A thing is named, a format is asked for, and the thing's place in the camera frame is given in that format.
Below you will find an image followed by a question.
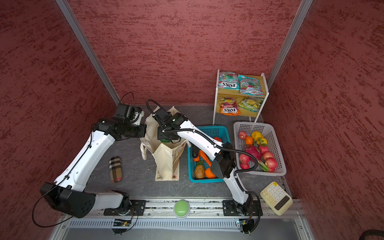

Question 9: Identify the plaid case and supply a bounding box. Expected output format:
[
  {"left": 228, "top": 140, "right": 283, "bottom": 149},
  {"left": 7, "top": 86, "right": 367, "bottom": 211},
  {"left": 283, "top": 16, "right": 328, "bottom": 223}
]
[{"left": 109, "top": 157, "right": 123, "bottom": 183}]

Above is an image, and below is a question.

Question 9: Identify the green push button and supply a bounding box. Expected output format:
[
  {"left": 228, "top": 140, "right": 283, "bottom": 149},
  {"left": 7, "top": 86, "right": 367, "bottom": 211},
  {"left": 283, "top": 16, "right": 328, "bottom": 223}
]
[{"left": 174, "top": 200, "right": 191, "bottom": 220}]

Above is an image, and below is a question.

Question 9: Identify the teal candy bag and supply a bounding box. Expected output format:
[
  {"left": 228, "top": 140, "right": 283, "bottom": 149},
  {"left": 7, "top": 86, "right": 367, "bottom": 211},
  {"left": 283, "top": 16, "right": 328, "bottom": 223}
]
[
  {"left": 218, "top": 72, "right": 240, "bottom": 90},
  {"left": 238, "top": 75, "right": 264, "bottom": 97}
]

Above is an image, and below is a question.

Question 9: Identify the orange carrot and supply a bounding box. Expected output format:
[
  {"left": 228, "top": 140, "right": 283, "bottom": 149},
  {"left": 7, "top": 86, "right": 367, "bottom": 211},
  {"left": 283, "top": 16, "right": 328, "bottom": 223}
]
[{"left": 199, "top": 150, "right": 212, "bottom": 167}]

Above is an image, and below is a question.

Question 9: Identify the orange fruit white basket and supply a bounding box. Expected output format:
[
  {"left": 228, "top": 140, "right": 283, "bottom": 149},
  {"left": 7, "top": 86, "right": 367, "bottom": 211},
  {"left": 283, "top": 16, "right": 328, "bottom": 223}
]
[{"left": 245, "top": 136, "right": 253, "bottom": 145}]

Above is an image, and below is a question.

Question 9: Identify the pink dragon fruit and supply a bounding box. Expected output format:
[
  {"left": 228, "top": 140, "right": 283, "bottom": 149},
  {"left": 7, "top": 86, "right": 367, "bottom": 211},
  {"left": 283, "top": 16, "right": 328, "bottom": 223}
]
[{"left": 245, "top": 145, "right": 269, "bottom": 172}]

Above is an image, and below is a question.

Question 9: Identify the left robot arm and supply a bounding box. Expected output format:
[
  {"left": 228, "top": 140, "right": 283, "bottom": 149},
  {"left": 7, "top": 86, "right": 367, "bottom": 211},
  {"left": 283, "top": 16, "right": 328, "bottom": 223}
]
[{"left": 40, "top": 103, "right": 147, "bottom": 219}]

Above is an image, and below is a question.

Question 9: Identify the cream canvas grocery bag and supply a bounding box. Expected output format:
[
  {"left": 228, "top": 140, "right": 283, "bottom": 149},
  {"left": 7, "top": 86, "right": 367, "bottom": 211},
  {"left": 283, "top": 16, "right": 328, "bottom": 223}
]
[{"left": 140, "top": 116, "right": 189, "bottom": 181}]

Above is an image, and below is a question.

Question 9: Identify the teal candy bag left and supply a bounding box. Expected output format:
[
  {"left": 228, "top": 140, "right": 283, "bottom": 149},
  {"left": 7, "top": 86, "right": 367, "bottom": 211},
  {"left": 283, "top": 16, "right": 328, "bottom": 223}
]
[{"left": 218, "top": 72, "right": 240, "bottom": 90}]

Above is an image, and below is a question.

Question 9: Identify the orange tangerine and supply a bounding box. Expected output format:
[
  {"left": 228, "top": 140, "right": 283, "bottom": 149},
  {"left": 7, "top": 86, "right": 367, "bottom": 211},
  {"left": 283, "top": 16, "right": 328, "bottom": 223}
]
[{"left": 205, "top": 168, "right": 216, "bottom": 179}]

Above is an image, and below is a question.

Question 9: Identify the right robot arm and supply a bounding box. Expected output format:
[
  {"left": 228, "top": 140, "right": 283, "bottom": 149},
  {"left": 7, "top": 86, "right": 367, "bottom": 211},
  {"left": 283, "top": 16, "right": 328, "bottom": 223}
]
[{"left": 146, "top": 99, "right": 259, "bottom": 216}]

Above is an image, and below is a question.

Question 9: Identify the potato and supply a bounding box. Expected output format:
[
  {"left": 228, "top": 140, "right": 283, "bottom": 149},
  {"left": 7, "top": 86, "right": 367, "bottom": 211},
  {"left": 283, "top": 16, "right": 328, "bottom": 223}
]
[{"left": 194, "top": 164, "right": 205, "bottom": 180}]

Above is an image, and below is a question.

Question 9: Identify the green yellow candy bag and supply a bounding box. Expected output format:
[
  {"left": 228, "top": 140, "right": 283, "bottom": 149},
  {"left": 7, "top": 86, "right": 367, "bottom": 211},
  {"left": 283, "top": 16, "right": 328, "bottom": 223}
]
[{"left": 238, "top": 97, "right": 264, "bottom": 113}]

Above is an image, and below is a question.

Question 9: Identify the white plastic basket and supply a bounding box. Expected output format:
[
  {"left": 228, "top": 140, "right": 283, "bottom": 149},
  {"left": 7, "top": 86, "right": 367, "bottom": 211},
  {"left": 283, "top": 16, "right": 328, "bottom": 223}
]
[{"left": 233, "top": 122, "right": 287, "bottom": 177}]

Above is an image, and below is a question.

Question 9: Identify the cream calculator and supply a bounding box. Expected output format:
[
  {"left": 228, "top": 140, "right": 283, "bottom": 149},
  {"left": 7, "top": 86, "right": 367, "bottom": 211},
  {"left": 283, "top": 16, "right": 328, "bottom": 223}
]
[{"left": 260, "top": 181, "right": 294, "bottom": 216}]

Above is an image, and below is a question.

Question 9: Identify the orange candy bag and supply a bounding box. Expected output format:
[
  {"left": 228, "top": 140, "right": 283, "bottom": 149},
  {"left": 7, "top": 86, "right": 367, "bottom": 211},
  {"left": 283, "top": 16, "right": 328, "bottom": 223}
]
[{"left": 219, "top": 97, "right": 241, "bottom": 116}]

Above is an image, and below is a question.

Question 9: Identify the teal candy bag right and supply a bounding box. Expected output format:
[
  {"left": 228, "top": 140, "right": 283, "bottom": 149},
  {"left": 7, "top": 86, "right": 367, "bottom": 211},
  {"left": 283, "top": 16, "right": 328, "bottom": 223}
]
[{"left": 238, "top": 75, "right": 264, "bottom": 97}]

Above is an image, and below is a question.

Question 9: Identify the teal plastic basket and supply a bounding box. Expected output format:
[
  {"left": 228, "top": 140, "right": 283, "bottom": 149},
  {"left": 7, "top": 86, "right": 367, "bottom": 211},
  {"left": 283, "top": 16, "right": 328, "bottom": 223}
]
[{"left": 178, "top": 123, "right": 238, "bottom": 188}]

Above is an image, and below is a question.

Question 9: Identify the white wooden shelf rack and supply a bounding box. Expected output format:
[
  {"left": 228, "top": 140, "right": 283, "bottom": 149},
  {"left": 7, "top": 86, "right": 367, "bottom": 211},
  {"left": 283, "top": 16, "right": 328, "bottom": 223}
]
[{"left": 212, "top": 69, "right": 269, "bottom": 125}]

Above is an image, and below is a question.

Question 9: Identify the yellow bell pepper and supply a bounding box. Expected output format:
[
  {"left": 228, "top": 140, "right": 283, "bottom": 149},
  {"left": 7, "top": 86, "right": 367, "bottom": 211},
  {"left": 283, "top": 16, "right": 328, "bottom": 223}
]
[{"left": 251, "top": 131, "right": 264, "bottom": 142}]

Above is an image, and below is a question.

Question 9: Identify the small red apple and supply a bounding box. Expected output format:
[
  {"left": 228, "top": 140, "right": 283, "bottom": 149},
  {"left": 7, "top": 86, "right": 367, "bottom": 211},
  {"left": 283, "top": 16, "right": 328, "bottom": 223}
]
[{"left": 238, "top": 131, "right": 247, "bottom": 140}]

